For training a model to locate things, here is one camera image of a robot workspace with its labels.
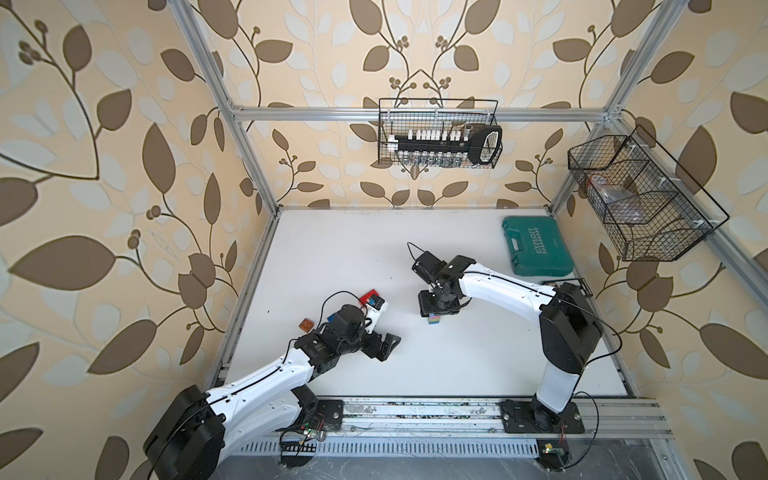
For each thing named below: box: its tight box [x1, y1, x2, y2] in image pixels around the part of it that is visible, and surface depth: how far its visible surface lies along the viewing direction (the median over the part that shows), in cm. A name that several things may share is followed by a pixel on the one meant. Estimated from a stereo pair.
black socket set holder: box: [387, 125, 503, 166], surface depth 86 cm
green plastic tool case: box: [502, 216, 575, 277], surface depth 104 cm
